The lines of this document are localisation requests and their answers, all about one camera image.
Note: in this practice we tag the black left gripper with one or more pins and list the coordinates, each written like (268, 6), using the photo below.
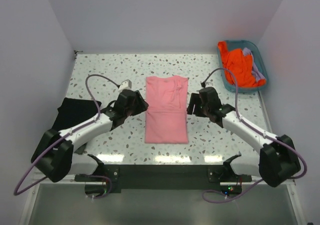
(136, 102)

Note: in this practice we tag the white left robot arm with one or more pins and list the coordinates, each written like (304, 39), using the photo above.
(55, 154)

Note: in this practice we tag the lavender t-shirt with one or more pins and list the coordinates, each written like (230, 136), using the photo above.
(254, 71)

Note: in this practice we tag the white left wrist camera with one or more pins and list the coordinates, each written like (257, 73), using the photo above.
(125, 85)

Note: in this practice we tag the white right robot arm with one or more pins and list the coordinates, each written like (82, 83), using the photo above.
(278, 160)

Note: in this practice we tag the orange t-shirt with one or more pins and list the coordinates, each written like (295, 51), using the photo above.
(239, 65)

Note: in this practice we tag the teal laundry basket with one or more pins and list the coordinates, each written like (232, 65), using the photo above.
(233, 44)

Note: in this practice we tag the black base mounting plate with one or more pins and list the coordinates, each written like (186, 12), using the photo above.
(161, 177)

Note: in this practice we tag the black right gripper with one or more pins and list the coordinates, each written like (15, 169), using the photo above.
(199, 104)

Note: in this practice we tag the folded black t-shirt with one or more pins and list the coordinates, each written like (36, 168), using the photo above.
(73, 112)

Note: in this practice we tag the aluminium front rail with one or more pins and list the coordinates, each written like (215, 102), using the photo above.
(71, 179)

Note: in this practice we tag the pink t-shirt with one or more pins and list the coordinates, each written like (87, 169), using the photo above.
(166, 116)

